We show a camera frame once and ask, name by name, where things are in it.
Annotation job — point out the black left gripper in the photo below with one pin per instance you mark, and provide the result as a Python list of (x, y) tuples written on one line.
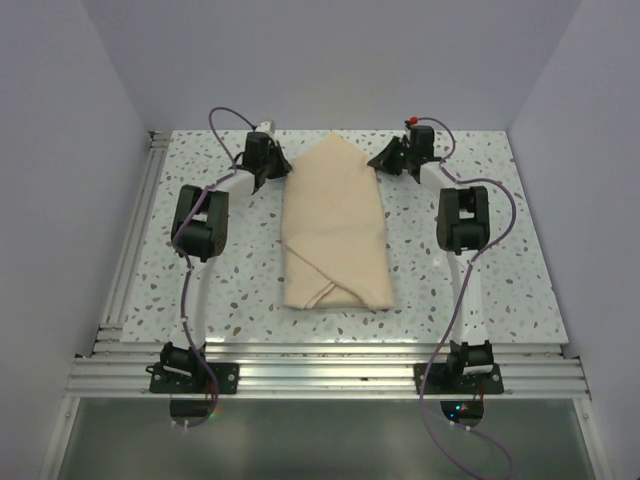
[(283, 167)]

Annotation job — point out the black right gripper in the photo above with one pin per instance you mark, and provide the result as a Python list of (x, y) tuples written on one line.
[(383, 160)]

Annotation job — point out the beige cloth mat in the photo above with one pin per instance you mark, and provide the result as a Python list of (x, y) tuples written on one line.
[(333, 231)]

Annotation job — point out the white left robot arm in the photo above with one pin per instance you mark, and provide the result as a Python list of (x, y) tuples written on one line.
[(200, 227)]

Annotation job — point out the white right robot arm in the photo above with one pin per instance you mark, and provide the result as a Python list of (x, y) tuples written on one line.
[(463, 232)]

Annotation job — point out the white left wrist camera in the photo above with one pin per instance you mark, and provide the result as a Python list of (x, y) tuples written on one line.
[(267, 126)]

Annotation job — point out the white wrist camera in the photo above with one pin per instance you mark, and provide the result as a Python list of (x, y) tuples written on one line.
[(411, 122), (267, 126)]

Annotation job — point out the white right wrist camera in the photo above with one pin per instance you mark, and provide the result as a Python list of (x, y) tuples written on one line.
[(411, 122)]

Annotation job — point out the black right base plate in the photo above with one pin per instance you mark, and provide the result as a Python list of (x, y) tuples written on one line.
[(441, 380)]

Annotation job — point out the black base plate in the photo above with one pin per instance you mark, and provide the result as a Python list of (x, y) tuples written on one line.
[(441, 380), (167, 381)]

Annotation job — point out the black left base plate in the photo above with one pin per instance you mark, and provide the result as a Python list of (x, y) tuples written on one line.
[(167, 381)]

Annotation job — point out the aluminium rail frame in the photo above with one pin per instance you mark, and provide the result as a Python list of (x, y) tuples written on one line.
[(353, 354)]

